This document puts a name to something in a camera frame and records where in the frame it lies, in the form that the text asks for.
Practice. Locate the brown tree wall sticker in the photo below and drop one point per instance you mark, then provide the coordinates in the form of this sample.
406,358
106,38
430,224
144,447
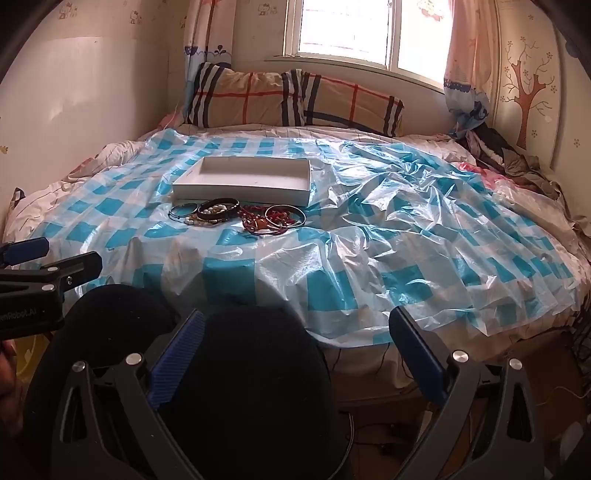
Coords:
526,101

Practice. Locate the beige plaid pillow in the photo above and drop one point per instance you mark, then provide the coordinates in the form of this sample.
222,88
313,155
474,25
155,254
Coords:
240,97
351,106

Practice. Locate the white shallow cardboard box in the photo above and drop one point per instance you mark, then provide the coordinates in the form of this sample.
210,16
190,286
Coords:
240,184

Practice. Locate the pile of clothes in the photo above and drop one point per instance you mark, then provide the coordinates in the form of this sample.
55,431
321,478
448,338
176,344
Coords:
508,161

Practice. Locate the patterned curtain with blue hem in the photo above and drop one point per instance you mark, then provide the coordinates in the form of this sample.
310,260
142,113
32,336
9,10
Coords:
471,55
207,37

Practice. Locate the person's left hand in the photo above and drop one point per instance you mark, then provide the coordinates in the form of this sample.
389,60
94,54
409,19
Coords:
7,374

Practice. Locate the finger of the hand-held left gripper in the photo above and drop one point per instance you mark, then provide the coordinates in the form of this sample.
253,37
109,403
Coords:
27,249
69,267

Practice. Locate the white wall board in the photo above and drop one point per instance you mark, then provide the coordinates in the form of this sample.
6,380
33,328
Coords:
83,87

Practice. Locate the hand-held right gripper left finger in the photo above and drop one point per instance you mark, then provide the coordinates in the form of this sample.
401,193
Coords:
182,350

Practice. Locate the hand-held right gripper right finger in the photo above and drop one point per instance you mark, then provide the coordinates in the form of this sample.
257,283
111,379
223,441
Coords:
415,350

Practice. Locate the thin silver bangle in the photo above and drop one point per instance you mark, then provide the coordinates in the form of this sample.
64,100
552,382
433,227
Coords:
170,212

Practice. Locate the window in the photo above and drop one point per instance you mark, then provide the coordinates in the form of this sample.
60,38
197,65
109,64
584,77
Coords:
360,32

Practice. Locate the blue checkered plastic sheet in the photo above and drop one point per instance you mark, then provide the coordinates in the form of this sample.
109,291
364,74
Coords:
369,230

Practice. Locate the pink cloth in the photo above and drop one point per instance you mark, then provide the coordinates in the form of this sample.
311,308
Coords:
171,121

